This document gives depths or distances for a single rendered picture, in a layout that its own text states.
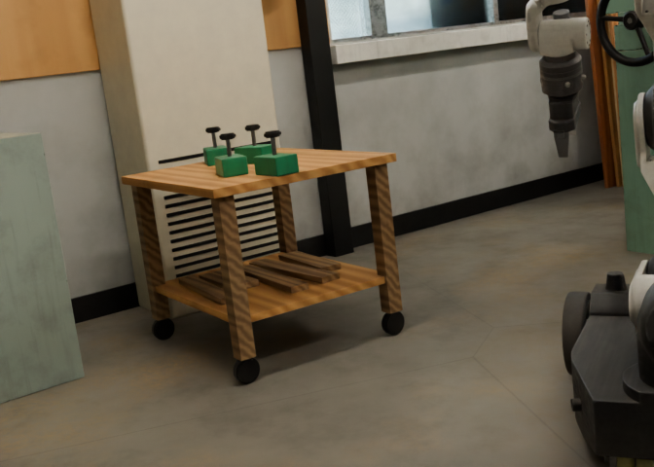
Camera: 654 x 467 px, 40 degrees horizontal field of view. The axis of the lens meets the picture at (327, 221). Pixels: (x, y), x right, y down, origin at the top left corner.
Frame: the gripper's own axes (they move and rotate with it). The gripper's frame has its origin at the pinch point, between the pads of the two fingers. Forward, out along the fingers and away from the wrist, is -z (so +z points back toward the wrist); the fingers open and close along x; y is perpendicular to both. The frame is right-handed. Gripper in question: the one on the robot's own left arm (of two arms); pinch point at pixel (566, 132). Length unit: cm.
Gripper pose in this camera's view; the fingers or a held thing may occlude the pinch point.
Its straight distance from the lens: 206.7
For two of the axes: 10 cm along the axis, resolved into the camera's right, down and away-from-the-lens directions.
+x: 3.7, -5.3, 7.6
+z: -2.1, -8.4, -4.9
